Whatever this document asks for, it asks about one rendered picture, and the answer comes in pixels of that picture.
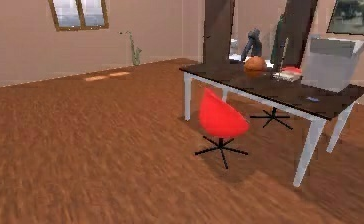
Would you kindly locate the wooden framed window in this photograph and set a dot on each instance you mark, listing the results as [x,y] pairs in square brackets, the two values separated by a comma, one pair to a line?
[79,14]

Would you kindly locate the orange ball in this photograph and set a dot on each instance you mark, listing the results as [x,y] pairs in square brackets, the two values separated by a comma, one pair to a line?
[255,64]

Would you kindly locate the framed dark picture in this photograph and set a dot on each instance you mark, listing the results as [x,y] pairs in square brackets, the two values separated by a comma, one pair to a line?
[352,16]

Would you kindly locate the red swivel chair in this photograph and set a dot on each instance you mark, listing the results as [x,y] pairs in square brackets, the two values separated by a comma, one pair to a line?
[220,116]

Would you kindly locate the grey laptop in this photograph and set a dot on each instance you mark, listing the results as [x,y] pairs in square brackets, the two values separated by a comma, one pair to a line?
[326,68]

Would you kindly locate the dark table with white legs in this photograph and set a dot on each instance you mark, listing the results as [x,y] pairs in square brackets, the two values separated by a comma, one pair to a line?
[283,90]

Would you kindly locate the green house plant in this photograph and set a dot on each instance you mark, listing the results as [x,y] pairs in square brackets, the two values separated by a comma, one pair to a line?
[135,53]

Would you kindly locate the dark grey statue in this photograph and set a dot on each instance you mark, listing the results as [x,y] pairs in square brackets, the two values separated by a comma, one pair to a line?
[253,43]

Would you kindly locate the small blue card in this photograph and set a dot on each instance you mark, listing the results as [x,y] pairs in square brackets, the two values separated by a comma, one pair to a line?
[312,99]

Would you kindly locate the dark brown door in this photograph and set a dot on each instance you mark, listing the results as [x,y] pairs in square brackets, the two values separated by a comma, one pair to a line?
[218,31]
[298,30]

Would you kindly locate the black star chair base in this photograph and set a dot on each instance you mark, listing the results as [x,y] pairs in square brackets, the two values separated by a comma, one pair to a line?
[273,117]

